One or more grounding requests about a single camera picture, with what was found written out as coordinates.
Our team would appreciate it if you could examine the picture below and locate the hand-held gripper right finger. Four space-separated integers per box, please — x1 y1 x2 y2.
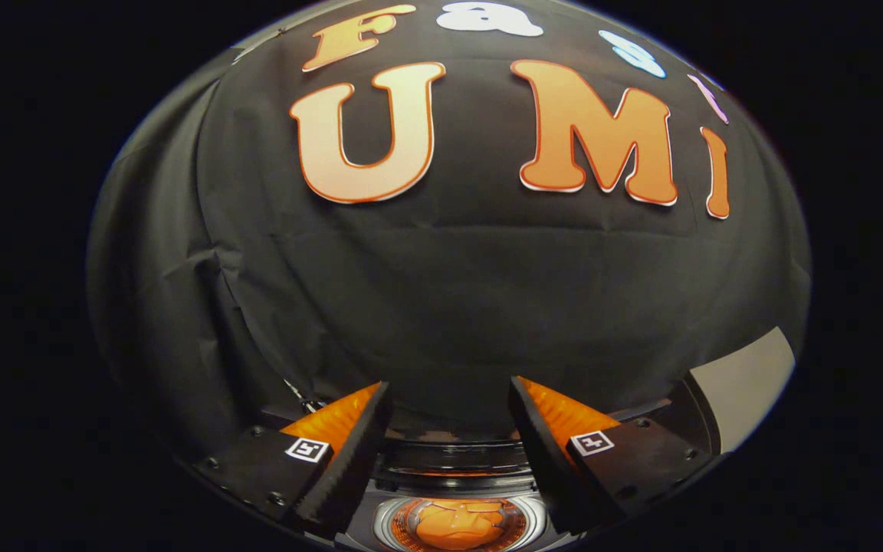
508 376 715 536

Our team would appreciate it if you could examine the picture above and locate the yellow polo shirt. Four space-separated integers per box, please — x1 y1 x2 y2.
415 500 505 550

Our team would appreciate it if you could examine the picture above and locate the black backdrop cloth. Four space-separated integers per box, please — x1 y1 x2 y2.
196 0 810 438
87 69 297 457

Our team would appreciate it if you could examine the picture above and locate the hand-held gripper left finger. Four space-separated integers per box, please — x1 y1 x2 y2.
192 381 394 538

